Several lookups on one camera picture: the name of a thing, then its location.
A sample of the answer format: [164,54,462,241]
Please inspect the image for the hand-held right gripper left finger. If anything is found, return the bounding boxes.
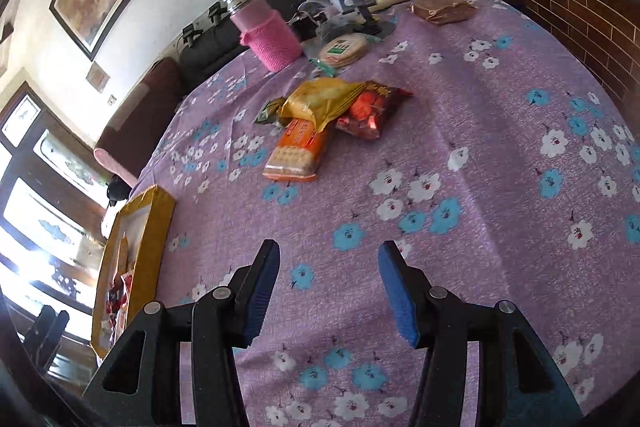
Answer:
[82,238,281,427]

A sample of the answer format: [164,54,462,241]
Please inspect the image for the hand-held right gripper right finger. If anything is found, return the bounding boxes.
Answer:
[377,239,583,427]

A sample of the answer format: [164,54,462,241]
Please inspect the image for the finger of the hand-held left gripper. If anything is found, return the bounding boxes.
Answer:
[22,306,57,360]
[50,310,71,343]

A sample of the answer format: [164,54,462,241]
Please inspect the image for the red candy packet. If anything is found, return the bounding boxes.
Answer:
[106,274,133,324]

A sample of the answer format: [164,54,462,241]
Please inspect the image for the orange snack packet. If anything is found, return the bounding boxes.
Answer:
[116,234,132,275]

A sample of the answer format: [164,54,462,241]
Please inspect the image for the wooden glass door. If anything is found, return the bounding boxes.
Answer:
[0,67,131,358]

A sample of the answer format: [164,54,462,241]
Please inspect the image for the purple floral tablecloth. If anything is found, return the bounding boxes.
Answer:
[127,0,640,427]

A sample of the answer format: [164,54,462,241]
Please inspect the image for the orange cracker packet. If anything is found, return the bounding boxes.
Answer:
[262,117,335,182]

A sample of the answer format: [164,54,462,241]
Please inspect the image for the small green packet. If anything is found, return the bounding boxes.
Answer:
[252,98,290,126]

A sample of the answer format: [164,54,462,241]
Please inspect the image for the red snack bag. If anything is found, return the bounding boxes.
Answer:
[335,81,413,142]

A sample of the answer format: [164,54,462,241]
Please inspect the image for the brown armchair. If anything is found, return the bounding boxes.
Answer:
[92,57,188,188]

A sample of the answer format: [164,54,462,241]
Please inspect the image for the yellow snack packet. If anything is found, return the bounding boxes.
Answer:
[277,77,368,132]

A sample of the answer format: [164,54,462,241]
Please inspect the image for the green label cracker sleeve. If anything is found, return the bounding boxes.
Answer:
[319,33,375,68]

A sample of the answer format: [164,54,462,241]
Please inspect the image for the pink knit-covered bottle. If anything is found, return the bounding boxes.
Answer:
[220,0,303,72]

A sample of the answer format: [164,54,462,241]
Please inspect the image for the clear plastic cup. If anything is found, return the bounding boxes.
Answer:
[299,0,333,40]

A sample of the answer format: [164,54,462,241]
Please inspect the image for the brown wrapped packet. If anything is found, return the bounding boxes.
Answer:
[410,0,478,26]

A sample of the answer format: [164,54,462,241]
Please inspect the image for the small wall frame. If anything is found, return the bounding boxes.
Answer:
[85,62,111,94]

